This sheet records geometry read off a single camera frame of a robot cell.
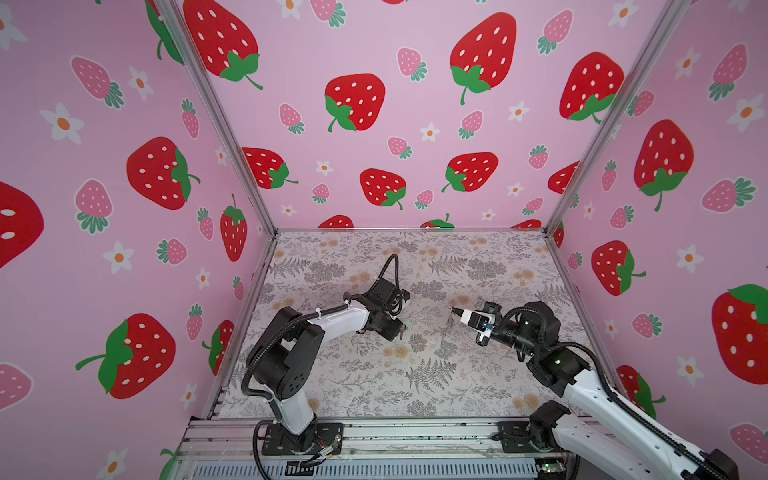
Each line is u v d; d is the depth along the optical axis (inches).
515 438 28.9
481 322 22.6
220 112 33.8
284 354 19.1
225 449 28.8
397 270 33.2
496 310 25.4
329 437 29.4
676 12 26.9
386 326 32.0
